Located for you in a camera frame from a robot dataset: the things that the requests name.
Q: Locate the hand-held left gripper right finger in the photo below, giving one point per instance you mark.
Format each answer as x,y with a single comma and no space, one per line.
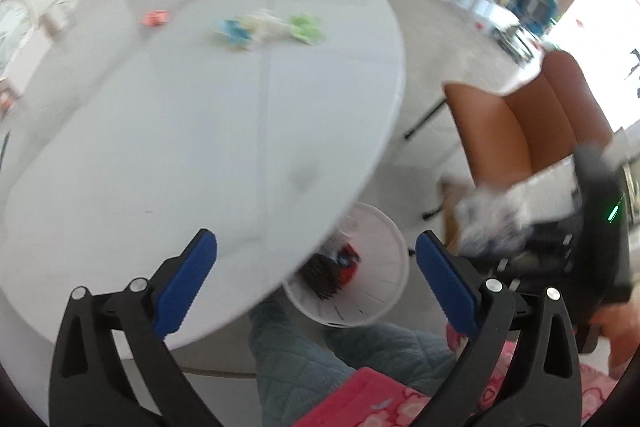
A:
445,282

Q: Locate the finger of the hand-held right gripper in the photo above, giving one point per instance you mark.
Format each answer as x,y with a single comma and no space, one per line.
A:
552,238
540,271

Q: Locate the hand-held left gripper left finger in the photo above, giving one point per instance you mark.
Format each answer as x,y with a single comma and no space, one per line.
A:
187,282

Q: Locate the white trash bin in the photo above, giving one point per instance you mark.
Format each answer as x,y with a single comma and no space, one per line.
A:
385,257

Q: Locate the white tissue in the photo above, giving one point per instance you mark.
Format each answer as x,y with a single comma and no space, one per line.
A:
490,217

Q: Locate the red packet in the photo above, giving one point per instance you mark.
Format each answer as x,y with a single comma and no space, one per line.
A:
349,264

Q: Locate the person's right hand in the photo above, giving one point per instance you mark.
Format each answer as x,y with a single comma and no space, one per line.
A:
620,332

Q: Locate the brown leather chair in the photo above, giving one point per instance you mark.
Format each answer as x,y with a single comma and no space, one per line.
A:
500,132

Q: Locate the black bristly item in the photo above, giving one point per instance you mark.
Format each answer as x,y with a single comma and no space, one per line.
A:
320,279

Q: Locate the teal quilted pants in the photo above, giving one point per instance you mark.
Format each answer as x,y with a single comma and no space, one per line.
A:
285,372

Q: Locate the blue cart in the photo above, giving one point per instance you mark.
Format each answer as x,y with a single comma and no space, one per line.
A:
537,7

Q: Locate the blue wrapper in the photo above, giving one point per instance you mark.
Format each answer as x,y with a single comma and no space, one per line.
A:
234,34

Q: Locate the small pink wrapper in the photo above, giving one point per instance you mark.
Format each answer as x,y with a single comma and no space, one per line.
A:
155,18

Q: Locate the white wrapper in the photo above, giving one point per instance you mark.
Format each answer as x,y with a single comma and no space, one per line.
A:
265,24

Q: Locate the green wrapper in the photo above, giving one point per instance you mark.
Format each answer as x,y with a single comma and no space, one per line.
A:
306,29

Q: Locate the white round clock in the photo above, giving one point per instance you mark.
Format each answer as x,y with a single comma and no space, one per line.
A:
15,32

